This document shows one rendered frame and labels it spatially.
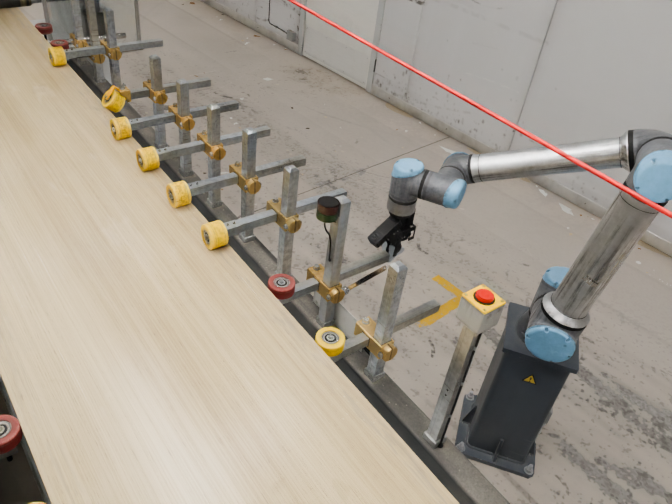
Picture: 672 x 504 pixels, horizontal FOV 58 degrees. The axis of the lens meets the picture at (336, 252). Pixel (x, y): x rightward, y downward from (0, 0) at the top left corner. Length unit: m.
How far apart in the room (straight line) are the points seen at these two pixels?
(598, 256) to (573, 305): 0.18
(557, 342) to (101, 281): 1.34
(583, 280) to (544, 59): 2.59
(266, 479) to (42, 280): 0.86
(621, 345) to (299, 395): 2.20
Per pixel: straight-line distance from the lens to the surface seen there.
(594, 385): 3.13
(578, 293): 1.90
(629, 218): 1.76
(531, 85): 4.35
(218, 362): 1.57
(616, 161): 1.85
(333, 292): 1.83
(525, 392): 2.36
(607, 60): 4.09
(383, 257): 2.00
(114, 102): 2.68
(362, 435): 1.46
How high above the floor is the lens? 2.08
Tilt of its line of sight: 38 degrees down
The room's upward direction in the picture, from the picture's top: 8 degrees clockwise
